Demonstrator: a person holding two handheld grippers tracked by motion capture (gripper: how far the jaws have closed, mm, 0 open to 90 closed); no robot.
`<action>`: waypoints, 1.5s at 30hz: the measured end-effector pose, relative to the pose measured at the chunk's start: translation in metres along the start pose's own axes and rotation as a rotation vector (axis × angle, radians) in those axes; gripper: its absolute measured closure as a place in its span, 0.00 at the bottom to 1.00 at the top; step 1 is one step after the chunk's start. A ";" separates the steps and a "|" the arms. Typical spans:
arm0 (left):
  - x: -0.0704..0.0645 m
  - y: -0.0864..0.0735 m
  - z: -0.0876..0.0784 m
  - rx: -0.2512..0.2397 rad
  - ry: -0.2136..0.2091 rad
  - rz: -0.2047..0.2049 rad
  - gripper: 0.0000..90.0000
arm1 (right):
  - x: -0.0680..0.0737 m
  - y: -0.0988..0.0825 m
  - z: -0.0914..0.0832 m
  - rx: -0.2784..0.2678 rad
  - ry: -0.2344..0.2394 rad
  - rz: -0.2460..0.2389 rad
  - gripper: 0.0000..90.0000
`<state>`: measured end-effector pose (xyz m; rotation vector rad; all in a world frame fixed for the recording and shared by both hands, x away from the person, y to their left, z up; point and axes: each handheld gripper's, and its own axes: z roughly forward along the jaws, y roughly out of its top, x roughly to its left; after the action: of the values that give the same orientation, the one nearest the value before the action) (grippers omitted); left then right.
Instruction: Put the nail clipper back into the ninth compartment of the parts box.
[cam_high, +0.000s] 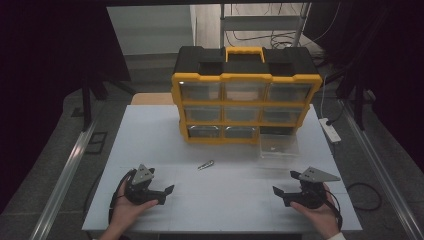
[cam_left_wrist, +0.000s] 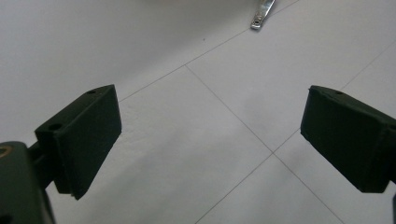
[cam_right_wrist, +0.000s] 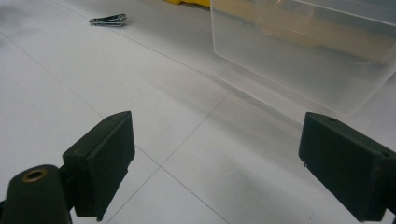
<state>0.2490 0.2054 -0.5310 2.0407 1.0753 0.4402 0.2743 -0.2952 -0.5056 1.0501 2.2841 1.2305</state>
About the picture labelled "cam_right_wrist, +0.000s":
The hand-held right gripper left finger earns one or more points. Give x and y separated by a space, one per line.
99 161

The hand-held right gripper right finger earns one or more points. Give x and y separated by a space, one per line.
345 155

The clear plastic storage box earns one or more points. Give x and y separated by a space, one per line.
299 53

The silver nail clipper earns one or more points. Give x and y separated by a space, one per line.
109 20

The yellow object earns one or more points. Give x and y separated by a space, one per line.
190 2

